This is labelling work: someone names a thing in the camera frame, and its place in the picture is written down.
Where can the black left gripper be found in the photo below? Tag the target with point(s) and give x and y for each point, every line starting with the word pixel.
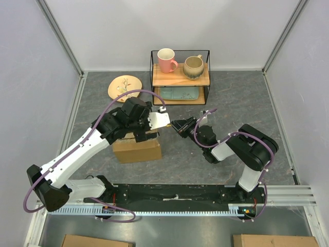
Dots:
pixel 142 136

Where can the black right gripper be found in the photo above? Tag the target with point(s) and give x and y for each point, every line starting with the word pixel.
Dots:
pixel 179 124

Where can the brown cardboard express box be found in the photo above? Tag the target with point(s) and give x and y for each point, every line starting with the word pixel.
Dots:
pixel 127 150

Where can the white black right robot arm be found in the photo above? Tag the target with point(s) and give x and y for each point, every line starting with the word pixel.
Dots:
pixel 255 149

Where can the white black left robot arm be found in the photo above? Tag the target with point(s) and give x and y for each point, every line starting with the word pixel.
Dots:
pixel 51 182

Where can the cardboard box bottom left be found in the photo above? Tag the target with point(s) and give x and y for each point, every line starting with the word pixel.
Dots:
pixel 82 241

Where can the cardboard box bottom right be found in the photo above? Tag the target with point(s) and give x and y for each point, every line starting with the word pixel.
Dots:
pixel 245 240

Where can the teal rectangular ceramic tray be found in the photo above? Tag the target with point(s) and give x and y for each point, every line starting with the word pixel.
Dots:
pixel 179 93

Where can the beige plate with bird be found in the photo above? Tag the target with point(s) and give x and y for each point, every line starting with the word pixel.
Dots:
pixel 123 84

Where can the beige stoneware mug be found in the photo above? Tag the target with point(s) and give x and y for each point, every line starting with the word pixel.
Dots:
pixel 193 67

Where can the pink ceramic mug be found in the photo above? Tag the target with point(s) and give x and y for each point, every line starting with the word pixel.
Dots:
pixel 166 60

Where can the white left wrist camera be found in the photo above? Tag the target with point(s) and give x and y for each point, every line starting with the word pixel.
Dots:
pixel 159 119

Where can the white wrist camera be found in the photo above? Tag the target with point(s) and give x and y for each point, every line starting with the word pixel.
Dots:
pixel 203 118
pixel 159 119

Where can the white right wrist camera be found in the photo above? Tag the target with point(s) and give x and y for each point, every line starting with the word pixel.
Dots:
pixel 203 118

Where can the black wire wooden shelf rack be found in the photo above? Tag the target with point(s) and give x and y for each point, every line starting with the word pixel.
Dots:
pixel 177 78

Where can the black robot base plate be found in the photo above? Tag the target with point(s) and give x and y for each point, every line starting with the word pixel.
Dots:
pixel 164 196

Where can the grey slotted cable duct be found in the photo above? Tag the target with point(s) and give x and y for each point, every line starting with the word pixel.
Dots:
pixel 100 210

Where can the aluminium frame rail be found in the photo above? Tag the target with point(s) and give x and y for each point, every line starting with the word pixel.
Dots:
pixel 60 35

